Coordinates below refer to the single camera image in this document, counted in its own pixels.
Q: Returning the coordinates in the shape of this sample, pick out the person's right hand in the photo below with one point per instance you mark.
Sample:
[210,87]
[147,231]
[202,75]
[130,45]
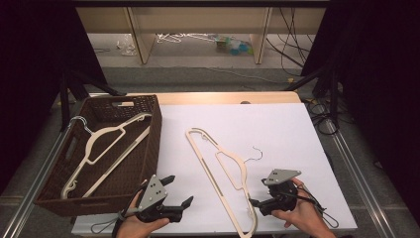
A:
[307,214]

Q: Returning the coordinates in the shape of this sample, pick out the black tripod stand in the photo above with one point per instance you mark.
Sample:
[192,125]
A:
[69,95]
[333,92]

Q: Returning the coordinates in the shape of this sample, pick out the clear plastic bag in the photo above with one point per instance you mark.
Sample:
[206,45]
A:
[127,46]

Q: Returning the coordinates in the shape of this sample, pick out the aluminium frame rail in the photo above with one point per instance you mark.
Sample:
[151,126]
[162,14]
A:
[36,185]
[356,178]

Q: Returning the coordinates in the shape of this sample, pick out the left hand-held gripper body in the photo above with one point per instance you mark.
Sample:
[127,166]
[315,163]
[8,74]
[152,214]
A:
[152,195]

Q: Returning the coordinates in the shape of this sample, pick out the white paper sheet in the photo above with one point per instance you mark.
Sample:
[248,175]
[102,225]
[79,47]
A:
[264,132]

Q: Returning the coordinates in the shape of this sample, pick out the cream plastic clothes hanger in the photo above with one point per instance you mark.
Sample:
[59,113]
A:
[243,173]
[99,133]

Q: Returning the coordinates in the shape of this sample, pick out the pile of coloured plastic packaging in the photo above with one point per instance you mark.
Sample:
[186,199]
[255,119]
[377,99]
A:
[234,46]

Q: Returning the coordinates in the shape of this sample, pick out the brown woven basket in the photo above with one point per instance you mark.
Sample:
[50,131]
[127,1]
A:
[150,155]

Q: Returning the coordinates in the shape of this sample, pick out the black curtain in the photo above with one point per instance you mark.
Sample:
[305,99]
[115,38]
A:
[379,82]
[33,66]

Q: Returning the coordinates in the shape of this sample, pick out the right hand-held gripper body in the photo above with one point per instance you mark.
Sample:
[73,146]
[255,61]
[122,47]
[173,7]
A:
[280,195]

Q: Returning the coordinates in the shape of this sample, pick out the person's left hand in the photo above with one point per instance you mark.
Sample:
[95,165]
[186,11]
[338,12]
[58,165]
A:
[138,228]

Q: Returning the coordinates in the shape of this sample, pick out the beige wooden shelf unit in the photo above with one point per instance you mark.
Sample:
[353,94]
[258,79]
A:
[198,20]

